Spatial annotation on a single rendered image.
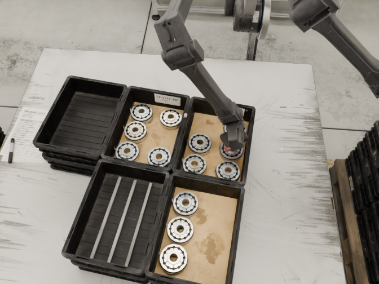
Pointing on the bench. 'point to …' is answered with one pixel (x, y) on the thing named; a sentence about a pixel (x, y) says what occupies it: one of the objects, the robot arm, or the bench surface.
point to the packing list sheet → (25, 136)
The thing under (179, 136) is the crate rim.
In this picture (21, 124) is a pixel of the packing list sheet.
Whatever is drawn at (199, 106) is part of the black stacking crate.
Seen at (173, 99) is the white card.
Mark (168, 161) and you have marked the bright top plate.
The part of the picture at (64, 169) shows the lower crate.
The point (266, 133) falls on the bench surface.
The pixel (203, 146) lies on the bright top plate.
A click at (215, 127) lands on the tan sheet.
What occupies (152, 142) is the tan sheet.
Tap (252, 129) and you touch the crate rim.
